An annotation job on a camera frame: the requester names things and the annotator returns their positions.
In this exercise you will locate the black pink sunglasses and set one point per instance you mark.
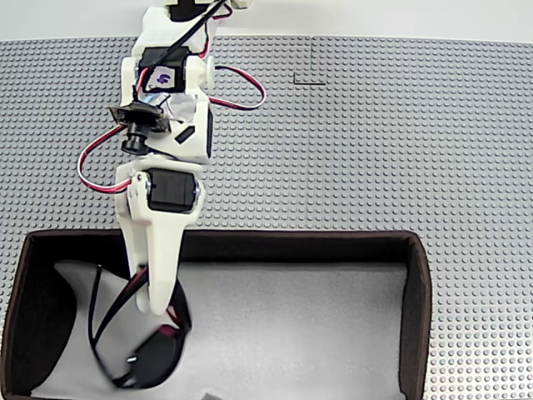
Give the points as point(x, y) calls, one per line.
point(160, 358)

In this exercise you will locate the dark brown fabric bin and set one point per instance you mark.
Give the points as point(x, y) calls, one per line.
point(37, 316)

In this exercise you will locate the white foam sheet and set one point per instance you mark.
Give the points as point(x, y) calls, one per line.
point(291, 333)

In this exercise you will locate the large gray studded baseplate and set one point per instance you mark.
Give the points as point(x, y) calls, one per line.
point(416, 146)
point(50, 83)

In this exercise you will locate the small gray studded plate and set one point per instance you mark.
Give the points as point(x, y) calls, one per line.
point(310, 78)

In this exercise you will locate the black camera module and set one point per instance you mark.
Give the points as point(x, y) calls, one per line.
point(135, 141)

